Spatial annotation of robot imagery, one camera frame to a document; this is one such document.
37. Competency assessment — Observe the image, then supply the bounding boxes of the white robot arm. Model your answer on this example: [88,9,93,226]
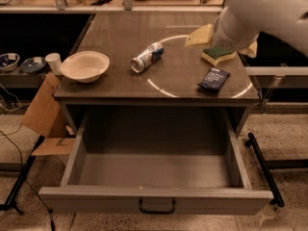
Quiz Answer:
[185,0,308,56]

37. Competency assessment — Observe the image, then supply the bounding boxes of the brown cardboard box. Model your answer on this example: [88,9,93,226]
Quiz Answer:
[21,72,75,156]

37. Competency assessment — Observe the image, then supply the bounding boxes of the small blue white bowl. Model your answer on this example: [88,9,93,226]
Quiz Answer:
[0,53,20,72]

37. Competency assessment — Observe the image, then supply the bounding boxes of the dark blue snack packet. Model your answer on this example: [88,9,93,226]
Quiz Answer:
[198,67,230,92]

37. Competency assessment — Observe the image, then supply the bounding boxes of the black bar stand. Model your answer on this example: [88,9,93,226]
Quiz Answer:
[244,133,285,207]

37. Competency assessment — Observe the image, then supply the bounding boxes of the black floor cable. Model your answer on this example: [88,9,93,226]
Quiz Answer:
[0,129,56,231]

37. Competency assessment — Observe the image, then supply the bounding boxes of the green and yellow sponge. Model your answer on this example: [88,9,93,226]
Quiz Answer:
[202,46,236,65]

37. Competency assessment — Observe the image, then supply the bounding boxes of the black drawer handle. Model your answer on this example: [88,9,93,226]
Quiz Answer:
[139,198,176,215]

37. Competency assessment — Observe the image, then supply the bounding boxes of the crushed silver soda can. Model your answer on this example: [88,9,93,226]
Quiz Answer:
[131,42,165,73]

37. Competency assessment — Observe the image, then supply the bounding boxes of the white paper cup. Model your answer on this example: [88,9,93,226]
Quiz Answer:
[45,53,62,75]

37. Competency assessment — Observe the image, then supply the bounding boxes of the blue patterned bowl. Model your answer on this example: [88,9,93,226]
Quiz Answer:
[20,57,47,74]

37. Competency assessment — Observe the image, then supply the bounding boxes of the grey open top drawer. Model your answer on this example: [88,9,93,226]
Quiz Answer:
[39,106,273,215]

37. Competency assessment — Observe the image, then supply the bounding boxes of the black tripod stand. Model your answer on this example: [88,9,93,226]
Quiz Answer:
[0,135,43,216]

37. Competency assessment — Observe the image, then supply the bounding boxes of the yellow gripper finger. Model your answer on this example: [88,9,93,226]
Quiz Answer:
[239,41,258,59]
[185,24,213,47]

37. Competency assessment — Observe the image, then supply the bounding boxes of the grey cabinet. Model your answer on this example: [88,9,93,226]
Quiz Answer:
[56,13,258,133]

